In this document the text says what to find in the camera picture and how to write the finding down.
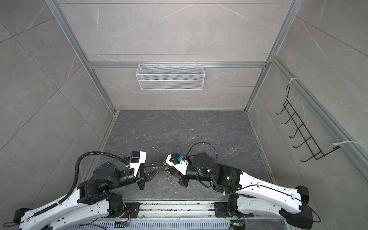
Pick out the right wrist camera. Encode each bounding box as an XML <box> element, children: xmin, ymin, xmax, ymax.
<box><xmin>166</xmin><ymin>153</ymin><xmax>189</xmax><ymax>175</ymax></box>

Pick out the black wire hook rack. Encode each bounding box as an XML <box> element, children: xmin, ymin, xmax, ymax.
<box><xmin>275</xmin><ymin>85</ymin><xmax>341</xmax><ymax>163</ymax></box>

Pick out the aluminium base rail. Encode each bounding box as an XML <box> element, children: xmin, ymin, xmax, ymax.
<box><xmin>56</xmin><ymin>199</ymin><xmax>297</xmax><ymax>222</ymax></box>

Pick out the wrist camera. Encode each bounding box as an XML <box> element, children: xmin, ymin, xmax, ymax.
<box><xmin>124</xmin><ymin>151</ymin><xmax>147</xmax><ymax>177</ymax></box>
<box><xmin>166</xmin><ymin>153</ymin><xmax>189</xmax><ymax>175</ymax></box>

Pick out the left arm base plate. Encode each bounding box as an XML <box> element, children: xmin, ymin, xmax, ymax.
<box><xmin>122</xmin><ymin>202</ymin><xmax>140</xmax><ymax>219</ymax></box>

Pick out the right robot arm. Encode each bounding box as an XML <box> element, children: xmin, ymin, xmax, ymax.
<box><xmin>165</xmin><ymin>152</ymin><xmax>316</xmax><ymax>230</ymax></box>

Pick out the white wire mesh basket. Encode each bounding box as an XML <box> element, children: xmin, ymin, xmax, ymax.
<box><xmin>136</xmin><ymin>64</ymin><xmax>205</xmax><ymax>91</ymax></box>

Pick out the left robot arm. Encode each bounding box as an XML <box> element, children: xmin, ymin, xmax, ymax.
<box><xmin>4</xmin><ymin>151</ymin><xmax>148</xmax><ymax>230</ymax></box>

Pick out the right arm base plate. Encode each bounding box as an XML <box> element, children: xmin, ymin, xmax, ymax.
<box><xmin>214</xmin><ymin>202</ymin><xmax>254</xmax><ymax>218</ymax></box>

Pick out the slotted cable duct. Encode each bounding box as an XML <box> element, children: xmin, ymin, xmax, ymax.
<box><xmin>67</xmin><ymin>219</ymin><xmax>231</xmax><ymax>230</ymax></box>

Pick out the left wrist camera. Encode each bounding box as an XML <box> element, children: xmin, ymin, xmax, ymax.
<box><xmin>124</xmin><ymin>151</ymin><xmax>147</xmax><ymax>177</ymax></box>

